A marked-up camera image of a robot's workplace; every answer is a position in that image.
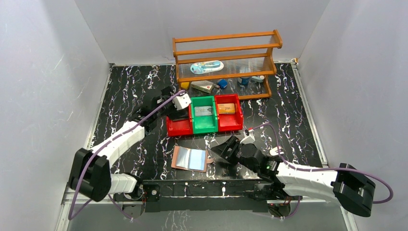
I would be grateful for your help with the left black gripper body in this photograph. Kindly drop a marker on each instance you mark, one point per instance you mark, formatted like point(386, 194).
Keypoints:
point(178, 113)

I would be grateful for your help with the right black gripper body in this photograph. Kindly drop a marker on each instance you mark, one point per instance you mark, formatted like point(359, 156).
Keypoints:
point(239, 159)

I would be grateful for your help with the pink leather card holder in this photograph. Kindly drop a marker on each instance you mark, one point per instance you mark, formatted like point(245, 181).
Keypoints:
point(190, 159)

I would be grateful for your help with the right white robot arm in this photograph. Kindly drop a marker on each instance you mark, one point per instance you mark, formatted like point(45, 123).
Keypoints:
point(345, 187)

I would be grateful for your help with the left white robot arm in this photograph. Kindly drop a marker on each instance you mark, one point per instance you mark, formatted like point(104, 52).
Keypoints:
point(91, 174)

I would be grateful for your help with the red bin with dark card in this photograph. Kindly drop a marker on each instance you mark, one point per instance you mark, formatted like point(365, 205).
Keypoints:
point(182, 127)

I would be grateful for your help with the red bin with orange card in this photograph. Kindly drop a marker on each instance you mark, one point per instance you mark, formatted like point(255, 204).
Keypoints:
point(229, 122)

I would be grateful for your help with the grey credit card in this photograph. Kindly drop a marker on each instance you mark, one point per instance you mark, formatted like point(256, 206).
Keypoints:
point(203, 111)

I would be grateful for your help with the orange credit card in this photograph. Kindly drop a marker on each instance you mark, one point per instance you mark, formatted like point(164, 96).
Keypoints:
point(226, 108)

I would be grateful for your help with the yellow small object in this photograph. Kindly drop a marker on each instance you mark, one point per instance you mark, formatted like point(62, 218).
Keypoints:
point(184, 85)

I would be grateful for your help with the green plastic bin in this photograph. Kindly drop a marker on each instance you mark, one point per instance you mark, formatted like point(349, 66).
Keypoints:
point(204, 124)

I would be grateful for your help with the blue white oval package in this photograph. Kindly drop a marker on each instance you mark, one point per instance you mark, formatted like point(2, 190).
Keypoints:
point(206, 67)

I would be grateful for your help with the blue small object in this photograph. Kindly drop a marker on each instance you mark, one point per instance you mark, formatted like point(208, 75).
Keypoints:
point(222, 83)

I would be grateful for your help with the blue cup on shelf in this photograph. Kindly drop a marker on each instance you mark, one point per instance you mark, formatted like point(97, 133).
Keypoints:
point(244, 81)

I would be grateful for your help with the teal white tube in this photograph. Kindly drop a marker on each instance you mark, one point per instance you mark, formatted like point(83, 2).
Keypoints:
point(258, 79)

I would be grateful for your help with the wooden shelf rack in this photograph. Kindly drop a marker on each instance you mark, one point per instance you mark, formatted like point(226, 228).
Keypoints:
point(242, 55)

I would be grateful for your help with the black base frame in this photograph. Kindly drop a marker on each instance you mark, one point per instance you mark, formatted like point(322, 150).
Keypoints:
point(211, 195)

